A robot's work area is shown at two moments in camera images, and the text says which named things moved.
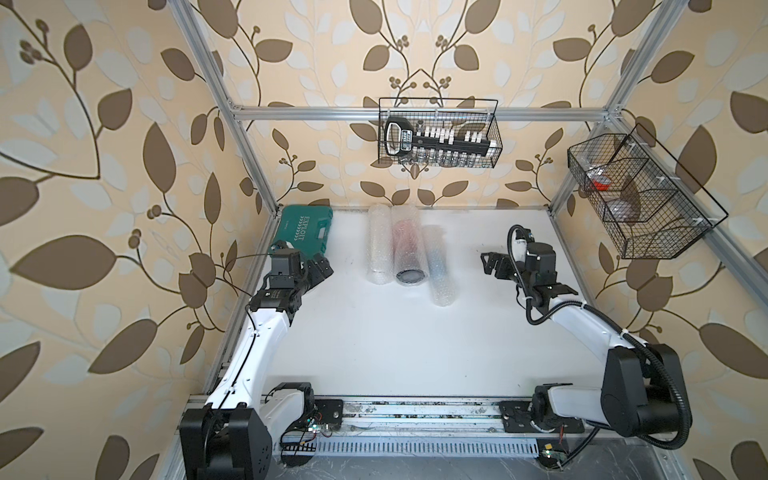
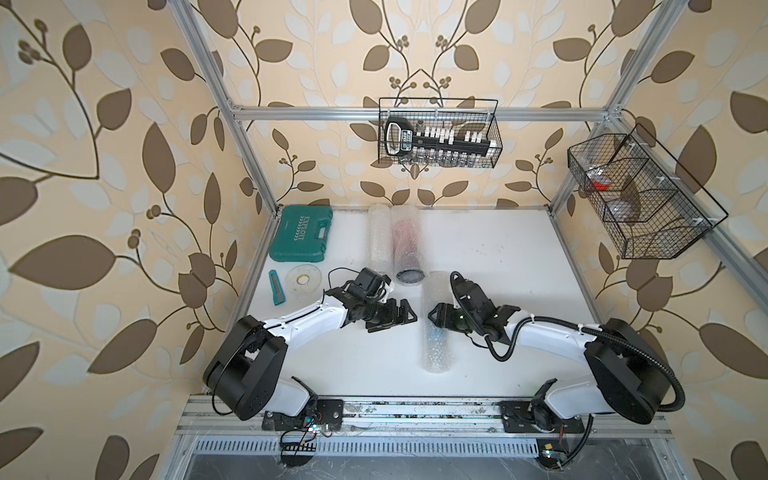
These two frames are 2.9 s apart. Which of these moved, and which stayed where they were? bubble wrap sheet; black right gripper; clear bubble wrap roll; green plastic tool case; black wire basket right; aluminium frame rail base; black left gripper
Moved: bubble wrap sheet; black left gripper; black right gripper
Stayed: black wire basket right; aluminium frame rail base; green plastic tool case; clear bubble wrap roll
